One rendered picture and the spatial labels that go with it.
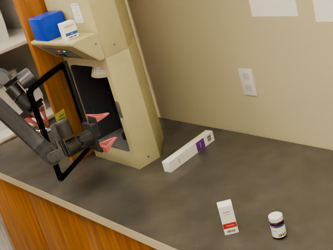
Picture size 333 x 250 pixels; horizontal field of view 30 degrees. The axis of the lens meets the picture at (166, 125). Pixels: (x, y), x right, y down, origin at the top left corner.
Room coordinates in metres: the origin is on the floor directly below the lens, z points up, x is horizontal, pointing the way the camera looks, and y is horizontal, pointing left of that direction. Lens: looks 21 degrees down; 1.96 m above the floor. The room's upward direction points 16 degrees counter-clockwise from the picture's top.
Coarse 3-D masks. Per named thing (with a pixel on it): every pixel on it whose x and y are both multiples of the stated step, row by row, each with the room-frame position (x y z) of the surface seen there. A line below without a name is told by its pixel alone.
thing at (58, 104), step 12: (60, 72) 2.45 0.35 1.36; (48, 84) 2.35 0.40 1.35; (60, 84) 2.43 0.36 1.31; (36, 96) 2.25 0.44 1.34; (48, 96) 2.32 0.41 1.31; (60, 96) 2.40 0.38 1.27; (48, 108) 2.30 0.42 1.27; (60, 108) 2.37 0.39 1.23; (72, 108) 2.45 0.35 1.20; (36, 120) 2.22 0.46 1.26; (48, 120) 2.27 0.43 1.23; (72, 120) 2.42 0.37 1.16; (48, 132) 2.25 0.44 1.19; (72, 156) 2.34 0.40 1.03; (60, 168) 2.25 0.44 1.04
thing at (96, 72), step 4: (92, 68) 2.41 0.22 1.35; (96, 68) 2.37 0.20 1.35; (100, 68) 2.36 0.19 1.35; (92, 72) 2.40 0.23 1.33; (96, 72) 2.37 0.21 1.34; (100, 72) 2.35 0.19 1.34; (104, 72) 2.35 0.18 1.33; (92, 76) 2.39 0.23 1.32; (96, 76) 2.37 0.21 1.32; (100, 76) 2.35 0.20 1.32; (104, 76) 2.34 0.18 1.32
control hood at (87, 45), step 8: (56, 40) 2.32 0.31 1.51; (64, 40) 2.28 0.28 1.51; (72, 40) 2.24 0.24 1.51; (80, 40) 2.21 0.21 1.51; (88, 40) 2.22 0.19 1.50; (96, 40) 2.24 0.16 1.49; (40, 48) 2.46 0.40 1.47; (56, 48) 2.33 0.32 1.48; (64, 48) 2.27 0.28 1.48; (72, 48) 2.22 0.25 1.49; (80, 48) 2.20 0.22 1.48; (88, 48) 2.22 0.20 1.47; (96, 48) 2.24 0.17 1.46; (56, 56) 2.48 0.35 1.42; (80, 56) 2.30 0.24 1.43; (88, 56) 2.24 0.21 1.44; (96, 56) 2.23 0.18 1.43; (104, 56) 2.25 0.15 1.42
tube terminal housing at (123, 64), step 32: (64, 0) 2.38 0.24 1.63; (96, 0) 2.27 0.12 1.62; (96, 32) 2.26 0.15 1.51; (128, 32) 2.40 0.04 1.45; (96, 64) 2.31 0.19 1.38; (128, 64) 2.30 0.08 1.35; (128, 96) 2.28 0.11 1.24; (128, 128) 2.25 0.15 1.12; (160, 128) 2.48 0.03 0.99; (128, 160) 2.30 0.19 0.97
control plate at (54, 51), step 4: (44, 48) 2.42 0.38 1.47; (48, 48) 2.39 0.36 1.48; (52, 52) 2.43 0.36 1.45; (56, 52) 2.40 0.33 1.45; (60, 52) 2.37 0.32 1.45; (64, 52) 2.34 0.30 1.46; (68, 52) 2.31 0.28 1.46; (60, 56) 2.44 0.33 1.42; (64, 56) 2.41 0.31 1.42; (68, 56) 2.38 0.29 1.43; (72, 56) 2.35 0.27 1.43; (76, 56) 2.32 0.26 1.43
